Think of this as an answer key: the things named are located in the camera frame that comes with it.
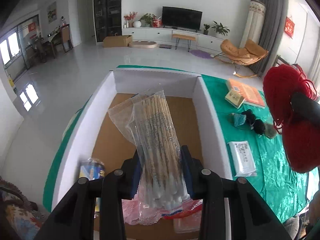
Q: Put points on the orange book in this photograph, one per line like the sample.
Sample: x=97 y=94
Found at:
x=251 y=95

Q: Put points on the red yarn ball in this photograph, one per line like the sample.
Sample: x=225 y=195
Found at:
x=300 y=136

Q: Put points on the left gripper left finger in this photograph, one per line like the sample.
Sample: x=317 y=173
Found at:
x=73 y=217

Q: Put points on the brown cardboard box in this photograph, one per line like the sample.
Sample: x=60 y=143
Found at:
x=117 y=41

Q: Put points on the pink floral rolled tube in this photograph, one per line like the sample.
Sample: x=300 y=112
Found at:
x=187 y=217

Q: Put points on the flowering green plant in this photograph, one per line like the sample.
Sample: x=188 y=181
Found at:
x=150 y=20

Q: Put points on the dining table with chairs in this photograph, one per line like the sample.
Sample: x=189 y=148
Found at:
x=40 y=48

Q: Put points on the grey curtain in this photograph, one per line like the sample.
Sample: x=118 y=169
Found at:
x=272 y=31

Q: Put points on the cotton swab bag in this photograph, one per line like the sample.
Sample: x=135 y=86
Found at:
x=145 y=121

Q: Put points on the white tv cabinet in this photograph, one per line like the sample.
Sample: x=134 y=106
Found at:
x=168 y=36

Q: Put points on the red flower vase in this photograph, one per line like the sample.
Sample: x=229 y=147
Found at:
x=129 y=18

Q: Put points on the white cardboard box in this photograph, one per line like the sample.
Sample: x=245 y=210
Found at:
x=112 y=126

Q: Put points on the orange rocking lounge chair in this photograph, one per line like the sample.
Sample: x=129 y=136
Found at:
x=250 y=54

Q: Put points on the teal wrapped small object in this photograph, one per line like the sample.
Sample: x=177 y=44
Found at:
x=238 y=119

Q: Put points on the green satin tablecloth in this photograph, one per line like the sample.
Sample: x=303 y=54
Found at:
x=282 y=189

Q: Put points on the green potted plant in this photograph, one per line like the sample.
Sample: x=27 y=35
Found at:
x=220 y=30

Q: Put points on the purple round rug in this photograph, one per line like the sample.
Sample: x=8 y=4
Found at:
x=201 y=54

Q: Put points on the black television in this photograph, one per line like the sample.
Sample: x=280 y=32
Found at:
x=181 y=18

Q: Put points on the round pet bed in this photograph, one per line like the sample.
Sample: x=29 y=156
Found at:
x=143 y=44

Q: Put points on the small beige box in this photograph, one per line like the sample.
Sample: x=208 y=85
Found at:
x=234 y=98

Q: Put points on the black display cabinet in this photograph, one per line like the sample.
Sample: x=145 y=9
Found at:
x=107 y=18

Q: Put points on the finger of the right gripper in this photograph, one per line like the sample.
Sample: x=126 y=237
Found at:
x=306 y=107

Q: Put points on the black knitted item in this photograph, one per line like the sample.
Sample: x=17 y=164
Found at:
x=257 y=125

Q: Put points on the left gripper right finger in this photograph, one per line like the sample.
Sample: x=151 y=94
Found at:
x=231 y=209

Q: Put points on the white plastic mailer package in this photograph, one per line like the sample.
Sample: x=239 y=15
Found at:
x=243 y=161

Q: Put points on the wooden stool bench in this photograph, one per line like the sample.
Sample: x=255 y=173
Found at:
x=186 y=38

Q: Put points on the small dark potted plant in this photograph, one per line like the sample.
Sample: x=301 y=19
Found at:
x=206 y=29

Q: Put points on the yellow blue packet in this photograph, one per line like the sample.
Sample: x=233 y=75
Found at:
x=92 y=169

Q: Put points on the red wall hanging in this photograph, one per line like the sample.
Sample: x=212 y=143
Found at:
x=289 y=27

